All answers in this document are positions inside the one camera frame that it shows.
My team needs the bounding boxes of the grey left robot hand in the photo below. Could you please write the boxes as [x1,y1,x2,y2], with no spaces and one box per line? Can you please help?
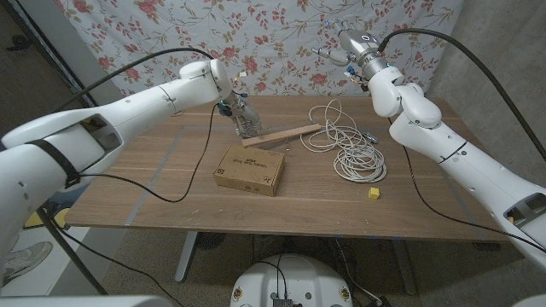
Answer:
[224,94,264,140]

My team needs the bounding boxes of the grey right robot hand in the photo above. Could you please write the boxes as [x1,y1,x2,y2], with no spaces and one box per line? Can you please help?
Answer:
[311,19,390,78]

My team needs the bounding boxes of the wooden bar with metal brackets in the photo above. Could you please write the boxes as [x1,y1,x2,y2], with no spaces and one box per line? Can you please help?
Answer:
[241,123,322,149]

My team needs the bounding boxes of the white Ethernet cable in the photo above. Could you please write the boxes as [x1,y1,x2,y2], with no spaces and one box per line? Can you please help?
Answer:
[299,98,388,184]

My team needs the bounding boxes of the brown cardboard package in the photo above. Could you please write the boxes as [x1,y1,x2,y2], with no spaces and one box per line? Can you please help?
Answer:
[212,143,286,198]

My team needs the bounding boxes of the floral backdrop cloth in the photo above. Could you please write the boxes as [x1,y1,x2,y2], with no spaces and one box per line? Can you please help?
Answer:
[53,0,466,119]

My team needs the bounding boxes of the black round fan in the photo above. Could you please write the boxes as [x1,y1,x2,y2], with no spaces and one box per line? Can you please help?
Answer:
[195,232,227,251]

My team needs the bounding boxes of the white table leg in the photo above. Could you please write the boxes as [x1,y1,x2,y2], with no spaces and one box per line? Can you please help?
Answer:
[392,238,419,296]
[174,231,200,283]

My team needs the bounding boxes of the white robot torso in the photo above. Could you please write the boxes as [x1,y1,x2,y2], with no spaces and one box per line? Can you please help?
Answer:
[229,253,354,307]

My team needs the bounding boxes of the yellow black pad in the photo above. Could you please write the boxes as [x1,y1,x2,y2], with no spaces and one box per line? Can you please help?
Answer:
[50,207,72,229]
[23,211,46,229]

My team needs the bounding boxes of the grey sneaker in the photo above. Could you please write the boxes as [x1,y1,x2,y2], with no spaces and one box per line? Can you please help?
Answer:
[2,240,55,282]

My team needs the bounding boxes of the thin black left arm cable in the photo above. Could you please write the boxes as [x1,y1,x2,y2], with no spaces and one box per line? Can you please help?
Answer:
[50,104,221,307]

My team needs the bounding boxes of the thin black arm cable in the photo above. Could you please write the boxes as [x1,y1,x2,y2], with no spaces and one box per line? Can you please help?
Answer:
[386,117,546,255]
[50,104,221,307]

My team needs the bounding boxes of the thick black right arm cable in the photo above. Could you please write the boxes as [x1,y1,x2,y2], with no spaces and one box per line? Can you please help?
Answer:
[377,28,546,161]

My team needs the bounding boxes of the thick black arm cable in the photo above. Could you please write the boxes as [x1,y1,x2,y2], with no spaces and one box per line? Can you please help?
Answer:
[377,28,546,161]
[55,47,217,114]

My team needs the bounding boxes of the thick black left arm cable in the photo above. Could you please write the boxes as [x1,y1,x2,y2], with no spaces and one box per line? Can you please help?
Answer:
[55,47,217,114]

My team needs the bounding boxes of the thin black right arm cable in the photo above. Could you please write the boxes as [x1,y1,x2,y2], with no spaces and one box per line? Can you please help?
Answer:
[386,117,546,255]

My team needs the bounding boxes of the black torso cable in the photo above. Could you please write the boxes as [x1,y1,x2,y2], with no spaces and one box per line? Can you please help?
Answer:
[255,253,289,299]

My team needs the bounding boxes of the grey floor cable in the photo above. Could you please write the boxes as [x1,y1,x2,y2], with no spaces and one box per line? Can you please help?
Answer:
[334,238,385,306]

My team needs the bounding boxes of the black door handle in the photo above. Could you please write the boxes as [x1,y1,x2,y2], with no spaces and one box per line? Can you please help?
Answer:
[6,34,33,52]

